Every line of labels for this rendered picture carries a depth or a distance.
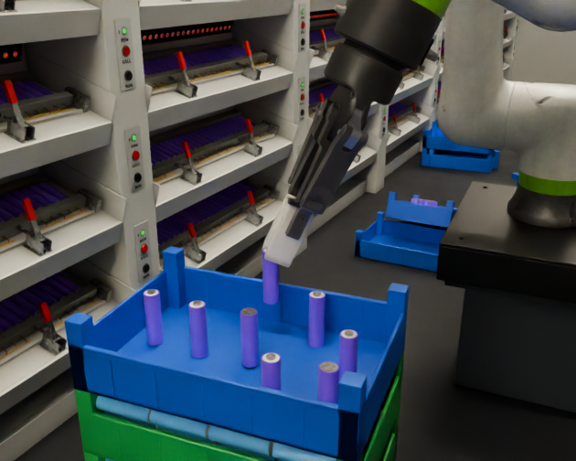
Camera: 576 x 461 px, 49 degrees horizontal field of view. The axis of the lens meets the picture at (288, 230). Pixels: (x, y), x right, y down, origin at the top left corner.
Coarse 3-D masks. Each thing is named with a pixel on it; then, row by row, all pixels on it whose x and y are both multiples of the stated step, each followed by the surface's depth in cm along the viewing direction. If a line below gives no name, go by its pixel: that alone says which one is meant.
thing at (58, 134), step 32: (0, 64) 111; (0, 96) 106; (32, 96) 109; (64, 96) 111; (96, 96) 113; (0, 128) 99; (32, 128) 99; (64, 128) 106; (96, 128) 111; (0, 160) 95; (32, 160) 101
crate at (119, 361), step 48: (144, 288) 75; (192, 288) 80; (240, 288) 77; (288, 288) 75; (96, 336) 67; (144, 336) 74; (288, 336) 74; (336, 336) 74; (384, 336) 72; (96, 384) 64; (144, 384) 61; (192, 384) 59; (240, 384) 57; (288, 384) 65; (384, 384) 63; (240, 432) 59; (288, 432) 57; (336, 432) 55
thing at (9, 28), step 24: (0, 0) 91; (24, 0) 99; (48, 0) 102; (72, 0) 106; (96, 0) 106; (0, 24) 91; (24, 24) 94; (48, 24) 98; (72, 24) 103; (96, 24) 107
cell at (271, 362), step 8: (272, 352) 59; (264, 360) 58; (272, 360) 58; (280, 360) 58; (264, 368) 58; (272, 368) 58; (280, 368) 59; (264, 376) 59; (272, 376) 58; (280, 376) 59; (264, 384) 59; (272, 384) 59; (280, 384) 59
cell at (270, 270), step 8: (264, 248) 71; (264, 264) 70; (272, 264) 70; (264, 272) 71; (272, 272) 70; (264, 280) 71; (272, 280) 71; (264, 288) 71; (272, 288) 71; (264, 296) 72; (272, 296) 72; (272, 304) 72
